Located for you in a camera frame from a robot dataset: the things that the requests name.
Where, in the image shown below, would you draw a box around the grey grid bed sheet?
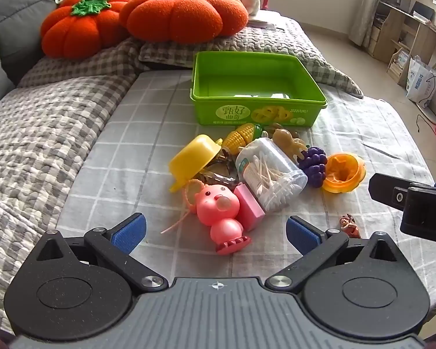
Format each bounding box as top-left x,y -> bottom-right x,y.
54,69 -> 436,320

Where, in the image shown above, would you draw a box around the red gnome figurine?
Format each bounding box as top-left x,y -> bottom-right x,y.
339,214 -> 360,238

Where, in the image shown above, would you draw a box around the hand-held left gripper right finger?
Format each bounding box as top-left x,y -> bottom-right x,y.
265,215 -> 400,293

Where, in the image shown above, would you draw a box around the beige curtain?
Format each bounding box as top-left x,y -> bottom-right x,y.
349,0 -> 411,48

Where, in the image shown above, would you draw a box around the white shopping bag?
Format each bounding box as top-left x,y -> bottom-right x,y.
406,55 -> 436,109

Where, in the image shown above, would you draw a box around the wooden shelf unit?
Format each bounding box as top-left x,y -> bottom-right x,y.
371,0 -> 436,88

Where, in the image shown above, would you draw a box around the yellow toy pot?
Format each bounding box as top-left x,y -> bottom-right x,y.
168,134 -> 224,193

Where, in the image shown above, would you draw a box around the small orange pumpkin cushion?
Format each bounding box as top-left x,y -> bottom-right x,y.
41,0 -> 131,59

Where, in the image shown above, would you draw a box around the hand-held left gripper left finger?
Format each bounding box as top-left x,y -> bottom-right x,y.
34,213 -> 169,293

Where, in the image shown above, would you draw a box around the pink gourd toy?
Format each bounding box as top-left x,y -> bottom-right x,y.
161,179 -> 252,256

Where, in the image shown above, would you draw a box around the grey checked quilt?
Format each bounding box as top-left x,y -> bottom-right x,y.
0,16 -> 364,331

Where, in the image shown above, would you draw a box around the grey sofa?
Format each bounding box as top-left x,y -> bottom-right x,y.
0,0 -> 69,117

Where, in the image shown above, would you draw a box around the toy corn cob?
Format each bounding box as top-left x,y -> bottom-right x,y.
221,124 -> 265,152

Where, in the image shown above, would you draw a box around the yellowish rubber toy hand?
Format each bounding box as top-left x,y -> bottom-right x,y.
272,129 -> 308,162

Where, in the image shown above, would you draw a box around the black cable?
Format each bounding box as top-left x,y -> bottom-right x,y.
416,114 -> 436,135

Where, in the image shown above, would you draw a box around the white and pink plush toy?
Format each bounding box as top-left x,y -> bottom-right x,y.
227,0 -> 263,17

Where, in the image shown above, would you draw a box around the large orange pumpkin cushion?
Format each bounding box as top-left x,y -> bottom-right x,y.
119,0 -> 249,44

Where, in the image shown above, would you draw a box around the clear cotton swab jar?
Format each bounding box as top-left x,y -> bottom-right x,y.
235,137 -> 309,212

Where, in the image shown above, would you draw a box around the orange-yellow toy slice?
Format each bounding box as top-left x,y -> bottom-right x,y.
321,153 -> 367,194

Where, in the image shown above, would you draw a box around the green plastic box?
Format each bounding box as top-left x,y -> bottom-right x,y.
191,51 -> 328,127

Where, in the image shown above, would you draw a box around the small pink box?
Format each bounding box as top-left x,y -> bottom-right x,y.
233,184 -> 266,231

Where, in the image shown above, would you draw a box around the purple toy grapes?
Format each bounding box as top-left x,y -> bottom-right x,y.
298,146 -> 328,189

